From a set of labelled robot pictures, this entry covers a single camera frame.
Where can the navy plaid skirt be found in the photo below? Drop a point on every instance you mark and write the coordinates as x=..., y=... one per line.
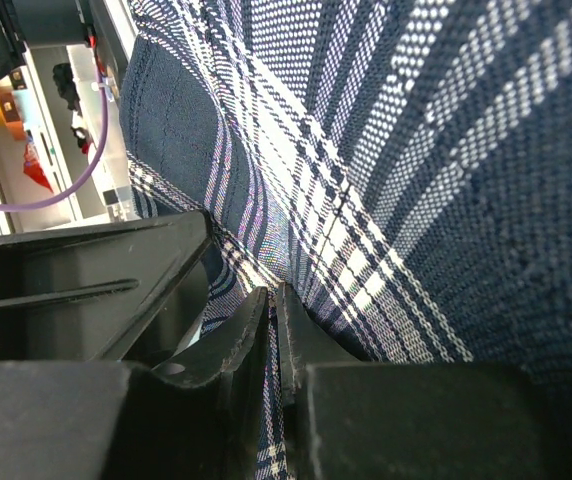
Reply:
x=405, y=165

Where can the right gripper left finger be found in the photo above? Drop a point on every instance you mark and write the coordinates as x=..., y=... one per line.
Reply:
x=219, y=381

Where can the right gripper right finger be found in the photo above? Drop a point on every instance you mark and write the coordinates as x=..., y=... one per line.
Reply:
x=326, y=394

